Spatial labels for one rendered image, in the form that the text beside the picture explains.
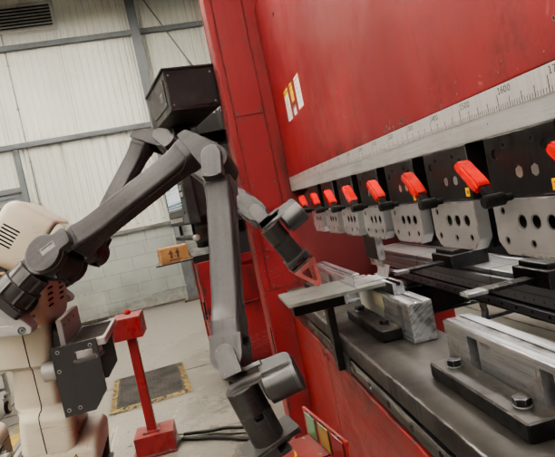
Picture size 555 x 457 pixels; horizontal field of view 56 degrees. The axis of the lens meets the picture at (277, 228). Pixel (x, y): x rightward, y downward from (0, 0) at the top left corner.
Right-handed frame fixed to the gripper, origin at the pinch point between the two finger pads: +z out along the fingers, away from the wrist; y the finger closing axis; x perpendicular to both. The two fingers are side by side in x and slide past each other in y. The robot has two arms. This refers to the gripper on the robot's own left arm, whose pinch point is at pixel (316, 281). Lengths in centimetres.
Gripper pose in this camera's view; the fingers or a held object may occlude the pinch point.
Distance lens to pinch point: 141.4
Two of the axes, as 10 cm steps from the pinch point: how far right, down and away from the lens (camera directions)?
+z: 6.5, 7.6, 1.1
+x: -7.5, 6.5, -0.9
